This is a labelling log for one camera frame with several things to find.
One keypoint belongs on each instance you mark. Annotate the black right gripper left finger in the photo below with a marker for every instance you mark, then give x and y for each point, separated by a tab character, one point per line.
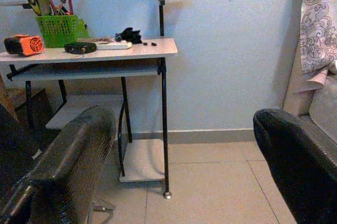
71	160

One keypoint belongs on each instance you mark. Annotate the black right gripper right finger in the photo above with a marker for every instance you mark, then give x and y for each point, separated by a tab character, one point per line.
302	160

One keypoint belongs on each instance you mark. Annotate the grey upholstered seat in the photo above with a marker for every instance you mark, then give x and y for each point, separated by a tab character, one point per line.
323	108

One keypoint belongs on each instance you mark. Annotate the black mesh chair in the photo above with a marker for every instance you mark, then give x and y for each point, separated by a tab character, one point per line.
15	134

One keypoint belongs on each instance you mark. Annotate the white power strip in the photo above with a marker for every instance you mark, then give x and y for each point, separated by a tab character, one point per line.
113	46

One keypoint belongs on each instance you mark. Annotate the orange and black blower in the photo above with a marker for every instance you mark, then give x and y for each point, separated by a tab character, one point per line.
25	45

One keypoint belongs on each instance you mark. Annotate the brown flat piece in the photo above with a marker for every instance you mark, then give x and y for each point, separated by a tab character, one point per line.
101	40

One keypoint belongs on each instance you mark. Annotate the green plastic basket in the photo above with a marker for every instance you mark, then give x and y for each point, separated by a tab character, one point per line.
59	30

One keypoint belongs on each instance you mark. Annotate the white patterned curtain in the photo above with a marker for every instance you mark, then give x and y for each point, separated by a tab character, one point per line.
318	23

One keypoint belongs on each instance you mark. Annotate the yellow and black tool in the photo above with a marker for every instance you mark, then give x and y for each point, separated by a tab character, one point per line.
34	4

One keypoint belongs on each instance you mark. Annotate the grey desk with black frame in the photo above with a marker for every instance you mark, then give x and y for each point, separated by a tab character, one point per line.
137	50

